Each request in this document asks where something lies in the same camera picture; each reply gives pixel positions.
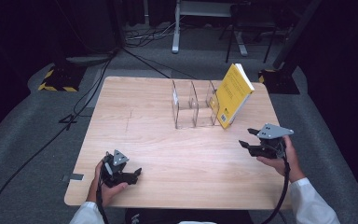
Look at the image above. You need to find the grey tape strip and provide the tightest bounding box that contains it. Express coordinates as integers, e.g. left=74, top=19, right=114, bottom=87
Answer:
left=62, top=173, right=85, bottom=183

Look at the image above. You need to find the thin black floor cable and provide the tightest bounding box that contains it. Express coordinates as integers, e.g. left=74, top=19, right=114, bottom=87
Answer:
left=120, top=47, right=198, bottom=80

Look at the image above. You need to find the black stand base striped edge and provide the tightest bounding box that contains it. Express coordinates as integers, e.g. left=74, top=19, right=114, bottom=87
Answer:
left=257, top=66, right=301, bottom=95
left=37, top=63, right=87, bottom=93

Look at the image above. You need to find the person's right hand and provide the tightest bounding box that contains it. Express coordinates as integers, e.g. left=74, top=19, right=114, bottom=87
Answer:
left=255, top=135, right=307, bottom=184

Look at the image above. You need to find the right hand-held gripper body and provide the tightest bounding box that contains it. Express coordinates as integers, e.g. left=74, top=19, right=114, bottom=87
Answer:
left=248, top=122, right=295, bottom=160

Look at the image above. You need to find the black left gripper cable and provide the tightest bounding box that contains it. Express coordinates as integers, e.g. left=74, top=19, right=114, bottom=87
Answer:
left=95, top=183, right=110, bottom=224

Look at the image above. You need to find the clear acrylic book rack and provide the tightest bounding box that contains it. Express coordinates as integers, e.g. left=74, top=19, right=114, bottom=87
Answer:
left=171, top=78, right=231, bottom=131

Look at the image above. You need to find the grey slanted stand pole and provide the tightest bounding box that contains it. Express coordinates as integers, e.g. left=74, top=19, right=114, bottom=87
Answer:
left=272, top=0, right=324, bottom=70

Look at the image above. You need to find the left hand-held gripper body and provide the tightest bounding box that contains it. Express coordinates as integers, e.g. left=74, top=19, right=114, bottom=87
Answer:
left=100, top=149, right=138, bottom=189

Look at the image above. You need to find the white desk frame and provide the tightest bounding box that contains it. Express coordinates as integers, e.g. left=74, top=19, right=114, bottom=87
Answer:
left=171, top=0, right=249, bottom=58

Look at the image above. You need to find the person's left hand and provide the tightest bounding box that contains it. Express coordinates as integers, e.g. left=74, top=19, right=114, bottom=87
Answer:
left=86, top=160, right=129, bottom=209

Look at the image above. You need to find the yellow book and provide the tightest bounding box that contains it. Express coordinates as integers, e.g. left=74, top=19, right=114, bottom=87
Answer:
left=214, top=63, right=256, bottom=130

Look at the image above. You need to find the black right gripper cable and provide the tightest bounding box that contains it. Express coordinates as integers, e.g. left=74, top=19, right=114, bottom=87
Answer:
left=260, top=153, right=292, bottom=224

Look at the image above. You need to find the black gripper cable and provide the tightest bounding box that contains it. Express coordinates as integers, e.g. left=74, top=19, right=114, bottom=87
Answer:
left=95, top=183, right=110, bottom=224
left=260, top=153, right=292, bottom=224

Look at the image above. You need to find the bundle of floor cables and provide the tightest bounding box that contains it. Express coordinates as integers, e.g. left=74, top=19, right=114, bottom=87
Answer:
left=123, top=21, right=176, bottom=49

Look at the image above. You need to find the thick black floor cable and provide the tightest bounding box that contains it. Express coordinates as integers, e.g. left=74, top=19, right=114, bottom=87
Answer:
left=0, top=49, right=119, bottom=224

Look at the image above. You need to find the black chair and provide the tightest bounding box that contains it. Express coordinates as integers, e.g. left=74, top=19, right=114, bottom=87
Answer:
left=218, top=2, right=278, bottom=64

